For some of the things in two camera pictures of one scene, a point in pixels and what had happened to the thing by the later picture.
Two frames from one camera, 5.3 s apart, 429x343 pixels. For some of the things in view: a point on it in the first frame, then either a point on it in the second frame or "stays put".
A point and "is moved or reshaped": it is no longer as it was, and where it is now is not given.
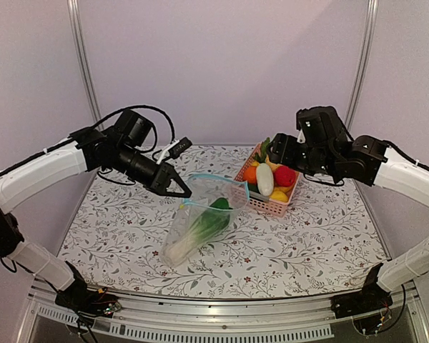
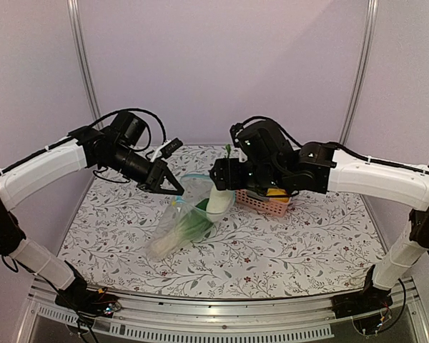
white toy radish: (264, 176) is moved or reshaped
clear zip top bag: (215, 203) is moved or reshaped
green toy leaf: (261, 158) is moved or reshaped
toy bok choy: (213, 222) -> (194, 223)
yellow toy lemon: (278, 195) stays put
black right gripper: (281, 151) -> (225, 170)
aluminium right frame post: (372, 8) stays put
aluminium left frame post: (75, 19) stays put
